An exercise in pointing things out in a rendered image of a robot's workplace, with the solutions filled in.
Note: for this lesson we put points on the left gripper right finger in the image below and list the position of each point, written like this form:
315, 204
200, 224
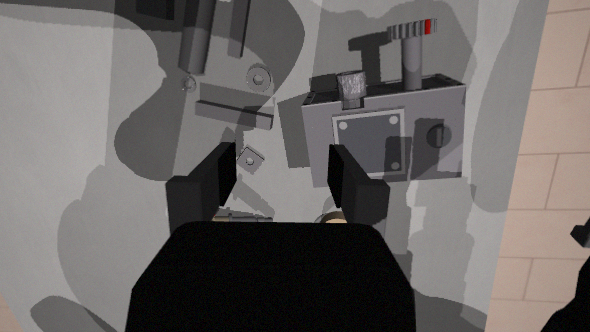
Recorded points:
362, 200

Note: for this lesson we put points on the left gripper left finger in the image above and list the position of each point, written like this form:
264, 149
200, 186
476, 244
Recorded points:
197, 196

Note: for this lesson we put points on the grey square washer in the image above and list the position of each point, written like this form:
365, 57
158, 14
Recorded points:
251, 168

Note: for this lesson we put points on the beige gear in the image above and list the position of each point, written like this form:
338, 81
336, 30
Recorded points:
241, 219

